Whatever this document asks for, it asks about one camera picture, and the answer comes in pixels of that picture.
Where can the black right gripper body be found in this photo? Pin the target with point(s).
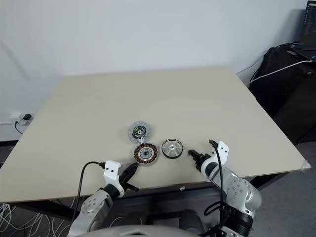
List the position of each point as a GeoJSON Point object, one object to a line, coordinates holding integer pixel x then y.
{"type": "Point", "coordinates": [204, 158]}

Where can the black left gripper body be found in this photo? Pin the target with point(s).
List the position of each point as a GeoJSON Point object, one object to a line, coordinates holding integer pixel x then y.
{"type": "Point", "coordinates": [124, 179]}

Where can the motor housing with copper windings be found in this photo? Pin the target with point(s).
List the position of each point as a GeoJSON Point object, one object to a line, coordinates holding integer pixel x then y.
{"type": "Point", "coordinates": [145, 154]}

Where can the silver spoked rotor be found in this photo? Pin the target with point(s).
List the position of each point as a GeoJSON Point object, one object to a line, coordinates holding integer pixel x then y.
{"type": "Point", "coordinates": [172, 148]}

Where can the grey round motor lid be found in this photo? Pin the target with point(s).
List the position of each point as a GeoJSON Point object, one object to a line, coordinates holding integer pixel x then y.
{"type": "Point", "coordinates": [139, 131]}

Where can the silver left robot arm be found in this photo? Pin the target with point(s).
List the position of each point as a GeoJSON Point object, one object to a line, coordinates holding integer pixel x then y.
{"type": "Point", "coordinates": [93, 205]}

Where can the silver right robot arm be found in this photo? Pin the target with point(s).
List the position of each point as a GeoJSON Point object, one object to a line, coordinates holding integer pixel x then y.
{"type": "Point", "coordinates": [237, 187]}

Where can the small white table clip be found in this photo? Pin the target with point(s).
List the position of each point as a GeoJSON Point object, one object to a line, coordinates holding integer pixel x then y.
{"type": "Point", "coordinates": [182, 188]}

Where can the grey robot torso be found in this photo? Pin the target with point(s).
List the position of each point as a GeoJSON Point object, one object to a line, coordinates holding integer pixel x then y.
{"type": "Point", "coordinates": [138, 232]}

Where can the clear tape on table corner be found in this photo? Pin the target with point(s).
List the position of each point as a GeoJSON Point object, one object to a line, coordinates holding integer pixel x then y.
{"type": "Point", "coordinates": [306, 166]}

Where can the black plug adapter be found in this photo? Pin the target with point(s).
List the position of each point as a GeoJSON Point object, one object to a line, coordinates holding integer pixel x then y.
{"type": "Point", "coordinates": [26, 117]}

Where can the black laptop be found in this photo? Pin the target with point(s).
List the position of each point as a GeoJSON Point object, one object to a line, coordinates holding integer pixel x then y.
{"type": "Point", "coordinates": [309, 27]}

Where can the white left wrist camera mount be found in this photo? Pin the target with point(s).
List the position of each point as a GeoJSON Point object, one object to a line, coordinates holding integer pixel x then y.
{"type": "Point", "coordinates": [112, 171]}

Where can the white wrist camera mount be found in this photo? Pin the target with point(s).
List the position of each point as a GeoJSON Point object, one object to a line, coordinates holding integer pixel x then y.
{"type": "Point", "coordinates": [112, 171]}
{"type": "Point", "coordinates": [222, 150]}

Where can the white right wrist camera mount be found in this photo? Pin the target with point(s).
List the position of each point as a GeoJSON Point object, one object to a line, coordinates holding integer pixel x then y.
{"type": "Point", "coordinates": [222, 150]}

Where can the black table frame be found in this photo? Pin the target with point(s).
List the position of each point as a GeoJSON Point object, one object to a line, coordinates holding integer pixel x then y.
{"type": "Point", "coordinates": [44, 206]}

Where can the white wall power socket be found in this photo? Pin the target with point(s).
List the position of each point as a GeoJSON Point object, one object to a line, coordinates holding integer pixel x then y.
{"type": "Point", "coordinates": [16, 116]}

